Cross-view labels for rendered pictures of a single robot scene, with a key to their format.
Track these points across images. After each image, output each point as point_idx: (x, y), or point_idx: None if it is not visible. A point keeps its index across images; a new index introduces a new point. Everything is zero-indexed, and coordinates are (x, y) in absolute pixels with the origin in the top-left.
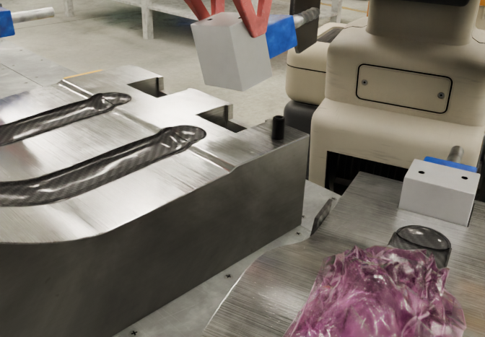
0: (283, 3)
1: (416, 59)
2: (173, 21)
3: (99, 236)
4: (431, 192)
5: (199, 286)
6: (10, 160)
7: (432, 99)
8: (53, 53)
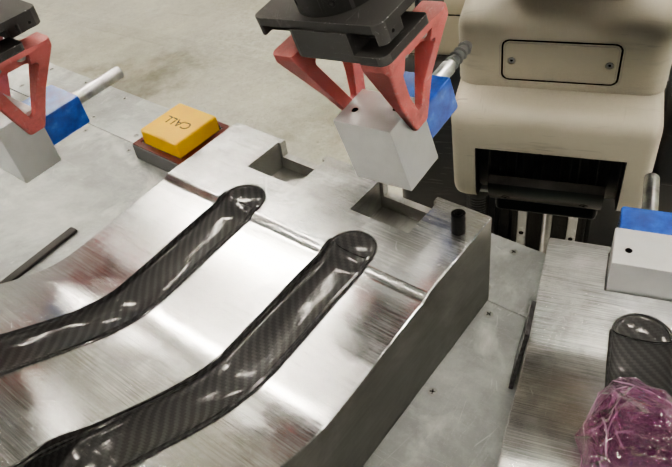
0: None
1: (575, 28)
2: None
3: (323, 429)
4: (644, 275)
5: (406, 410)
6: (176, 331)
7: (599, 71)
8: None
